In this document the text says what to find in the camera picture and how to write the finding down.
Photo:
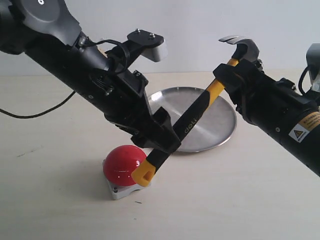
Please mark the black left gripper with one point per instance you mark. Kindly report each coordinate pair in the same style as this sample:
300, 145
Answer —
125, 105

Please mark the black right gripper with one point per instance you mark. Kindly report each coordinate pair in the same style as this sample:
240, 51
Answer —
256, 95

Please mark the yellow black claw hammer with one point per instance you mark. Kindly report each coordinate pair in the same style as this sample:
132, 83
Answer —
246, 49

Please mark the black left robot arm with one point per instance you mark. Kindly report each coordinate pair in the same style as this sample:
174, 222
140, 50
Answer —
47, 33

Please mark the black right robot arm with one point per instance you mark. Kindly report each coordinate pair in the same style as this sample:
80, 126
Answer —
291, 119

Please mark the red dome push button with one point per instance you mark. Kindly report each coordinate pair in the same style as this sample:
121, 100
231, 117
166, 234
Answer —
117, 168

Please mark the round silver metal plate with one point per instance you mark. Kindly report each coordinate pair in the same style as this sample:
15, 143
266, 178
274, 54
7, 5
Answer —
215, 127

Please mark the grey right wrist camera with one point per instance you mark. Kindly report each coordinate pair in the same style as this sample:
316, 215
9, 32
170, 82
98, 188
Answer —
313, 63

